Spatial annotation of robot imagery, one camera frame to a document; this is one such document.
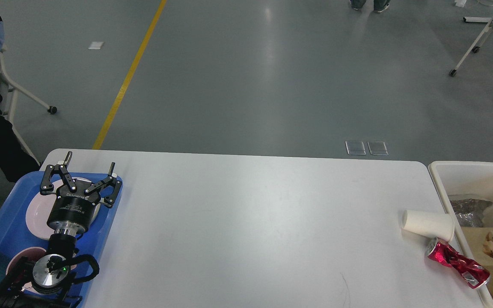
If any pink HOME mug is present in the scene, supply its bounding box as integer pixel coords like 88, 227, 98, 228
6, 247, 76, 299

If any brown paper bag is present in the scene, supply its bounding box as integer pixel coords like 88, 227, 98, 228
461, 227, 493, 297

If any left floor outlet plate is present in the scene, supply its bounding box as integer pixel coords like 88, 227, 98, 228
345, 140, 367, 156

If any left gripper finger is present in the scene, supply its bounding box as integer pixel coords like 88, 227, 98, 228
39, 151, 77, 195
84, 162, 122, 209

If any right floor outlet plate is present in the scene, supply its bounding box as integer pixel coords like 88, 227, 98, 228
367, 141, 389, 156

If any crushed red can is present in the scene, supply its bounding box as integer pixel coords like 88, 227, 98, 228
426, 237, 490, 289

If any white rolling stand right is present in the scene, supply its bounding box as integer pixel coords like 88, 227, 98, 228
448, 0, 493, 77

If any white plastic bin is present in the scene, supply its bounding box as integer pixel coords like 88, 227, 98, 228
428, 161, 493, 307

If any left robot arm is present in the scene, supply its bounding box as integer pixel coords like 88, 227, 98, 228
0, 152, 123, 308

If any walking person in jeans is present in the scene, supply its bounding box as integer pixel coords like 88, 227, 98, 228
349, 0, 390, 13

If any pink plate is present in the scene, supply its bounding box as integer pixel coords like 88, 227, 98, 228
25, 178, 101, 241

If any crumpled clear plastic wrap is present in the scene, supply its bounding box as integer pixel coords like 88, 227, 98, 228
448, 194, 493, 228

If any floor outlet plate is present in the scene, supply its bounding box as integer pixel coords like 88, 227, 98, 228
345, 140, 367, 156
367, 141, 389, 156

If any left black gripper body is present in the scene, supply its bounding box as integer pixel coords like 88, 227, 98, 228
47, 188, 101, 234

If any white paper cup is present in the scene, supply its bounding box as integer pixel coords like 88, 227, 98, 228
402, 210, 454, 242

